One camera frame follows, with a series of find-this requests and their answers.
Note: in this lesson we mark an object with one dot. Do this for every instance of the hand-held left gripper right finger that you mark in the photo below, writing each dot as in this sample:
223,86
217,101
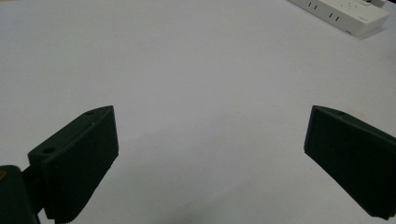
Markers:
351,158

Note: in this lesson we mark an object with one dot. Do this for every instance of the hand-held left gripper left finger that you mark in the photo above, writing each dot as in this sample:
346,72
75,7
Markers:
74,165

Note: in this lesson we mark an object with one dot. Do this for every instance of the white power strip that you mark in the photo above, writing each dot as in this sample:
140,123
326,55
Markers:
342,14

